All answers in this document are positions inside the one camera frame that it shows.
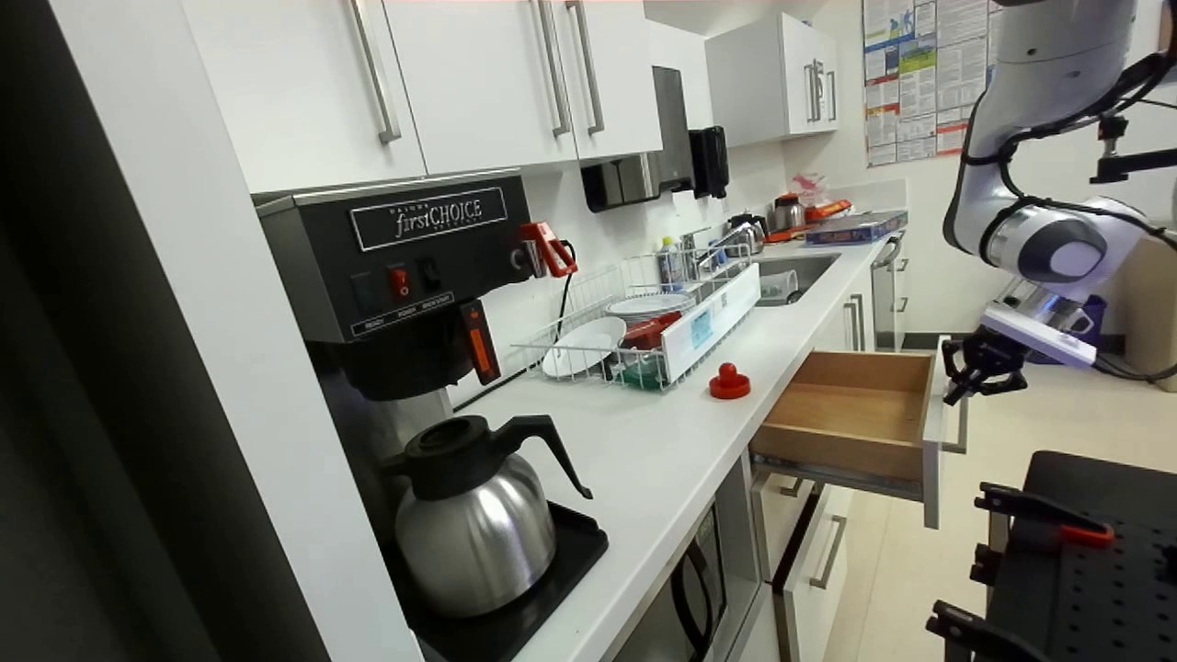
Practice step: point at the small white wall cabinet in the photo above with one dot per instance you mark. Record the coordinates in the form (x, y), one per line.
(773, 79)

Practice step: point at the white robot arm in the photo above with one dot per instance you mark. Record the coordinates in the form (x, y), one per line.
(1061, 66)

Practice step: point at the steel kettle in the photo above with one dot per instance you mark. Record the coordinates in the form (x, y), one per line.
(785, 216)

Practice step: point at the stainless sink basin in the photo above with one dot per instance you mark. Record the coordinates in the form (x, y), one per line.
(790, 278)

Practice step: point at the white upper wall cabinets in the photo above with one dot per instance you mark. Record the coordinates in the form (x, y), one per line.
(392, 90)

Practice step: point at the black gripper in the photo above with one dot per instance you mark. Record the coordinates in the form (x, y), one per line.
(983, 365)

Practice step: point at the steel coffee carafe black lid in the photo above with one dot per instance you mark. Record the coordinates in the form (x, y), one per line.
(477, 523)

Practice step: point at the red handled clamp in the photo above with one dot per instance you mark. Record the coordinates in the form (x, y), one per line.
(1013, 505)

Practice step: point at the black perforated cart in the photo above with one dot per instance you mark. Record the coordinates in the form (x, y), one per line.
(1050, 603)

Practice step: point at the wooden drawer white front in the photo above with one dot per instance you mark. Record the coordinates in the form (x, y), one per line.
(866, 422)

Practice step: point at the white lower cabinet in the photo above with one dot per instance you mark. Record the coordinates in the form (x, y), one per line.
(804, 560)

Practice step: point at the white plate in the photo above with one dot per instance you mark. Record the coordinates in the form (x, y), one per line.
(584, 348)

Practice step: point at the black paper towel dispenser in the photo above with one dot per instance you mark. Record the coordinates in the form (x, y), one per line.
(712, 163)

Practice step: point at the wall poster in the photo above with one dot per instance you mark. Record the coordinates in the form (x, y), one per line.
(920, 66)

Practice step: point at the blue tray on counter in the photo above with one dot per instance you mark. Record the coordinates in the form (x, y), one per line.
(858, 230)

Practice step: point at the black commercial coffee maker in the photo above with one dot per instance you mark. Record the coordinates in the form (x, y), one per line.
(388, 292)

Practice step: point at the red sink stopper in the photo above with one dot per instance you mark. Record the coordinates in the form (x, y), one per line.
(726, 383)

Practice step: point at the white dish drying rack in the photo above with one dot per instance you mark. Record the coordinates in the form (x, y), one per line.
(724, 308)

